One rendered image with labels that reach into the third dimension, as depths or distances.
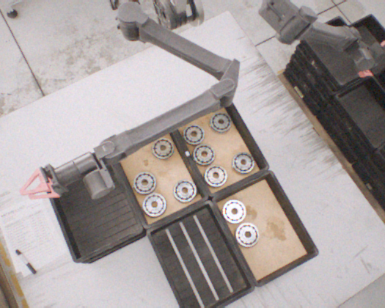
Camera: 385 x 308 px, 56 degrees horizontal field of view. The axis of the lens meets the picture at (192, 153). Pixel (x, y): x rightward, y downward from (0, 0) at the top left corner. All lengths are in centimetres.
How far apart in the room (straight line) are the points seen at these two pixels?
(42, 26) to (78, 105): 133
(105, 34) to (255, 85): 145
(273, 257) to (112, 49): 200
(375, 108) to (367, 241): 97
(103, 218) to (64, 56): 166
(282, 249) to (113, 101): 110
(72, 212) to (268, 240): 86
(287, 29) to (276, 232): 90
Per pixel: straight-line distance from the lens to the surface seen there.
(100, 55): 296
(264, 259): 165
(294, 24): 112
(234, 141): 173
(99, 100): 198
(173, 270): 161
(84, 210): 168
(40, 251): 184
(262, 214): 167
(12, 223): 191
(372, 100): 262
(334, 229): 190
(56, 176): 104
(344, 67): 251
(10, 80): 305
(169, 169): 167
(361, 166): 255
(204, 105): 107
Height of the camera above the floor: 244
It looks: 72 degrees down
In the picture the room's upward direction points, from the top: 8 degrees clockwise
